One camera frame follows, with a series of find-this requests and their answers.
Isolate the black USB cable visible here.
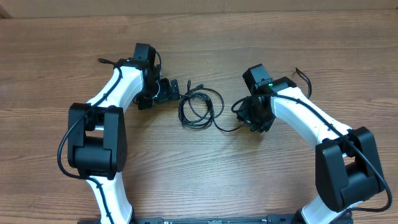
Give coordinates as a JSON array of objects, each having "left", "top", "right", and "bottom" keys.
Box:
[{"left": 177, "top": 67, "right": 313, "bottom": 133}]

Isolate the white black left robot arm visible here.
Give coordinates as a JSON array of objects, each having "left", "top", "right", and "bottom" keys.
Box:
[{"left": 57, "top": 43, "right": 180, "bottom": 223}]

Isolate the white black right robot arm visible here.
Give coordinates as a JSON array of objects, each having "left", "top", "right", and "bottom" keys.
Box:
[{"left": 231, "top": 64, "right": 392, "bottom": 223}]

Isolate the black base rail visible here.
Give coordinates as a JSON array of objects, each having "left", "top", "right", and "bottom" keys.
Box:
[{"left": 77, "top": 208, "right": 354, "bottom": 224}]

